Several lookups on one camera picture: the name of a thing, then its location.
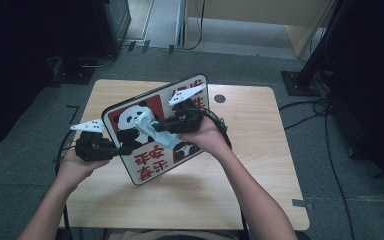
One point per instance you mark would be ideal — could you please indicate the light blue cloth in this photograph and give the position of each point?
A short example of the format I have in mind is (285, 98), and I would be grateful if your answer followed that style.
(148, 125)

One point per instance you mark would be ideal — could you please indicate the dark cabinet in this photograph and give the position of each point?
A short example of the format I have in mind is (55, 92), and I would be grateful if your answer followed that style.
(113, 16)

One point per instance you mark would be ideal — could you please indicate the person's beige clothing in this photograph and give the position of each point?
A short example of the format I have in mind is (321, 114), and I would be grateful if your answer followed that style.
(140, 235)

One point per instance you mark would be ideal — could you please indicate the dark curtain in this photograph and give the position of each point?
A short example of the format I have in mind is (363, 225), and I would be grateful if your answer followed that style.
(13, 66)
(373, 83)

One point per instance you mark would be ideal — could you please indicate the light wooden cabinet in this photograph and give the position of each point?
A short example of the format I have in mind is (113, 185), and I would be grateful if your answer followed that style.
(246, 8)

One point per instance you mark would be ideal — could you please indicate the panda picture sign board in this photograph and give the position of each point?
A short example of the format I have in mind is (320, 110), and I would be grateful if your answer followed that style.
(150, 166)

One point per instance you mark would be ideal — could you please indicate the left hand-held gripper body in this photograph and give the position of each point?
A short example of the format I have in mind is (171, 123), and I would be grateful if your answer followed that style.
(93, 150)

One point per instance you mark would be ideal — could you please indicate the bent black floor tape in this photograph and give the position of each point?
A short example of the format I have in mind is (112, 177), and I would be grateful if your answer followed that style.
(76, 111)

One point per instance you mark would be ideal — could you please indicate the round dark table grommet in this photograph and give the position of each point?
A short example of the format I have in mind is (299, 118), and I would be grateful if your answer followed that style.
(219, 98)

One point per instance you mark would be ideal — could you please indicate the black metal stand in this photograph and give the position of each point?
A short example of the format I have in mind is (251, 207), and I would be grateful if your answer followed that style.
(301, 83)

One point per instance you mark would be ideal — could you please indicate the person's right hand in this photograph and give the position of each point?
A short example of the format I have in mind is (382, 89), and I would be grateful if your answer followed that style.
(208, 138)

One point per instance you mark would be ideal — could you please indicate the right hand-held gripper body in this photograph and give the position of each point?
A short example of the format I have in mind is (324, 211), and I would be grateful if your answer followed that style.
(190, 118)

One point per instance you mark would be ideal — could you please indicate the black stand base plate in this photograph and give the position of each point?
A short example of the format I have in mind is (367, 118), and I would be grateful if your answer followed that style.
(75, 75)

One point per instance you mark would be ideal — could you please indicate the grey floor tape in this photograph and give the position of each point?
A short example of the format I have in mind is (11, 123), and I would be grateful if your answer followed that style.
(300, 202)

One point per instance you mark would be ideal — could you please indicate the person's left hand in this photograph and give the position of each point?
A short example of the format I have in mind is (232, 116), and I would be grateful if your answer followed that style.
(73, 171)

